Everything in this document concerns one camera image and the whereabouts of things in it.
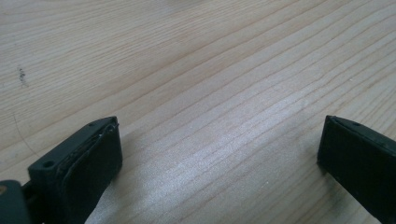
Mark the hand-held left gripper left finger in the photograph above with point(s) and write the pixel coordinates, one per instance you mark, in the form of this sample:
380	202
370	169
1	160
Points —
77	168

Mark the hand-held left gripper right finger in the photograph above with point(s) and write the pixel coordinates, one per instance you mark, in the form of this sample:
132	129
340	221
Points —
358	161

